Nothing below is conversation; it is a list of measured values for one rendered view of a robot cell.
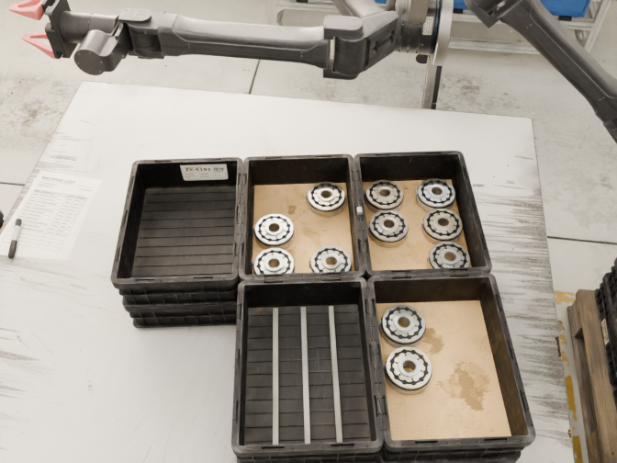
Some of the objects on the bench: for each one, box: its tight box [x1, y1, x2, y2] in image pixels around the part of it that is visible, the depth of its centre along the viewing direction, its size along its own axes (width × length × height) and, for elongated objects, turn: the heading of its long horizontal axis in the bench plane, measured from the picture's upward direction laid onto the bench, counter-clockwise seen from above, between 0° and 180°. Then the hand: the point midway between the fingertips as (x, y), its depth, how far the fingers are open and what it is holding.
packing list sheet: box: [0, 170, 103, 261], centre depth 186 cm, size 33×23×1 cm
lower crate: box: [122, 303, 237, 328], centre depth 169 cm, size 40×30×12 cm
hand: (20, 22), depth 117 cm, fingers open, 6 cm apart
